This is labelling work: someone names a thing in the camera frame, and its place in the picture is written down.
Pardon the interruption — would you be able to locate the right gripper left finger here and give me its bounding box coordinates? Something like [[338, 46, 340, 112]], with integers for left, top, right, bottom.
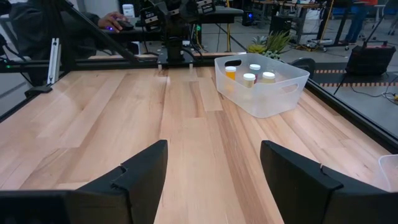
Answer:
[[62, 139, 169, 224]]

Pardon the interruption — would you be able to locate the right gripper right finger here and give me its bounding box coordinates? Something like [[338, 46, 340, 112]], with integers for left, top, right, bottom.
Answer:
[[259, 139, 398, 224]]

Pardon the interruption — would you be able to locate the small orange pill bottle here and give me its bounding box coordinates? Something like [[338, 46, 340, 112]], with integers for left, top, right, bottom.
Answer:
[[224, 65, 238, 82]]

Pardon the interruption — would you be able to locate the small cream pill bottle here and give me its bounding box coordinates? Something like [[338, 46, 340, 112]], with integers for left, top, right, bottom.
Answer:
[[261, 71, 276, 85], [243, 73, 257, 90]]

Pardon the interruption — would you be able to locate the small reddish pill bottle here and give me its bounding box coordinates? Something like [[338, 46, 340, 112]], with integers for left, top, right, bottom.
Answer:
[[249, 63, 262, 78]]

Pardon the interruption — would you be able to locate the clear plastic bin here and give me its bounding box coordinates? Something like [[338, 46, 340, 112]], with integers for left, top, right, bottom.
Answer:
[[377, 154, 398, 192], [213, 52, 311, 119]]

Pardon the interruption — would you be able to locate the small white box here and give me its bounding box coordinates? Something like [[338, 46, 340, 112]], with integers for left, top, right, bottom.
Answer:
[[123, 3, 136, 19]]

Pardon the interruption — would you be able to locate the black computer mouse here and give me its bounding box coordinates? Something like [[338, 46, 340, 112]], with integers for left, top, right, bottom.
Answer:
[[116, 19, 135, 32]]

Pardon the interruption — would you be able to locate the person's hand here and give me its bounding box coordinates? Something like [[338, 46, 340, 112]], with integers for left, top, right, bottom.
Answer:
[[98, 11, 128, 34]]

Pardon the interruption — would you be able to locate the dark grey desk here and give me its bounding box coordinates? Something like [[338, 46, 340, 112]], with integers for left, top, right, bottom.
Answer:
[[102, 5, 245, 43]]

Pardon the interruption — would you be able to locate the silver metal bar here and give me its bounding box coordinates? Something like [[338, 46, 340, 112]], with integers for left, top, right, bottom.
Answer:
[[47, 37, 62, 85]]

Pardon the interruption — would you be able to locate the black orange-striped floor mat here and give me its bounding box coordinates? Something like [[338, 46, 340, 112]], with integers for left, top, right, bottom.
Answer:
[[312, 62, 398, 88]]

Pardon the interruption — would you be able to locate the person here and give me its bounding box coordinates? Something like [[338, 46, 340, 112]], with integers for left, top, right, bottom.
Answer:
[[0, 0, 128, 62], [343, 0, 379, 44]]

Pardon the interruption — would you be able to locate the potted green plant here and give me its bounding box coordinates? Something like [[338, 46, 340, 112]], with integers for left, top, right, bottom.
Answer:
[[247, 30, 292, 60]]

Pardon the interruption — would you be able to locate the black box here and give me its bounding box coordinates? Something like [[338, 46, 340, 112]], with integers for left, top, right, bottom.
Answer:
[[269, 14, 300, 35]]

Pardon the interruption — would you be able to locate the black equipment case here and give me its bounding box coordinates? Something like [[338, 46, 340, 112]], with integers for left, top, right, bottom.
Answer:
[[345, 43, 397, 77]]

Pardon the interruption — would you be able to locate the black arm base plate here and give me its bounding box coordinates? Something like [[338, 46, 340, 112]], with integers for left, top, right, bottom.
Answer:
[[156, 46, 203, 68]]

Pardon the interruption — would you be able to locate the black diagonal frame strut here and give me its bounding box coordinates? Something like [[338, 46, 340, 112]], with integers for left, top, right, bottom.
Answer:
[[57, 0, 139, 65]]

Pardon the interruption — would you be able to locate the black aluminium frame rail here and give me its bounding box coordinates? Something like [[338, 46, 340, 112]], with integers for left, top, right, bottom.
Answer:
[[0, 70, 68, 124], [306, 79, 398, 154], [0, 52, 246, 74]]

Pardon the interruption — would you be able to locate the yellow hanging cord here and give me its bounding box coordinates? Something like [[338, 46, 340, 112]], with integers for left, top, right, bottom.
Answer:
[[226, 0, 233, 53]]

